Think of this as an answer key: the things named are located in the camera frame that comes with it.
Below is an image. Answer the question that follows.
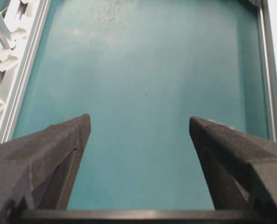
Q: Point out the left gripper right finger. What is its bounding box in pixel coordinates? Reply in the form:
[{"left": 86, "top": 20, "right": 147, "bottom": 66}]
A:
[{"left": 189, "top": 116, "right": 277, "bottom": 223}]

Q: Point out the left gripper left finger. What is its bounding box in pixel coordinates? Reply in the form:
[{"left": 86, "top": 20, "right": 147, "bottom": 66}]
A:
[{"left": 0, "top": 114, "right": 91, "bottom": 222}]

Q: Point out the clear plastic clip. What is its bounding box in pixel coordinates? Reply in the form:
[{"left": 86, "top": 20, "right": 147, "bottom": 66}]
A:
[{"left": 0, "top": 12, "right": 18, "bottom": 72}]

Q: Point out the square aluminium extrusion frame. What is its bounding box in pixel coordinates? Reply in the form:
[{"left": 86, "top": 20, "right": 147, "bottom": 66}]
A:
[{"left": 0, "top": 0, "right": 277, "bottom": 144}]

